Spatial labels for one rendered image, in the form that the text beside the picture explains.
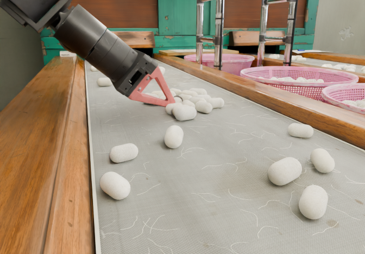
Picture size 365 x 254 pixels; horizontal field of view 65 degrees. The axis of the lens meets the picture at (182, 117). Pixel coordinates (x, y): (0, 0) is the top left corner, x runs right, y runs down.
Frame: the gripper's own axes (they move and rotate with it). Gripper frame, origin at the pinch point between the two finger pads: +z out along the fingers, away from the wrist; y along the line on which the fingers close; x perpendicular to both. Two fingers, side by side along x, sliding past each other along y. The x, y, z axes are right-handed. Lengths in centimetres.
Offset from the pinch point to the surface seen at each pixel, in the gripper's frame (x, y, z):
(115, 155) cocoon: 7.4, -17.3, -7.6
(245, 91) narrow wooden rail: -10.9, 4.1, 13.0
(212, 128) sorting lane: -1.0, -9.9, 3.7
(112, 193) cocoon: 8.3, -24.1, -8.3
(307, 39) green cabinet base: -72, 87, 74
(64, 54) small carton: 12, 81, -16
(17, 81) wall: 54, 167, -27
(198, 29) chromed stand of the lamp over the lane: -24, 46, 10
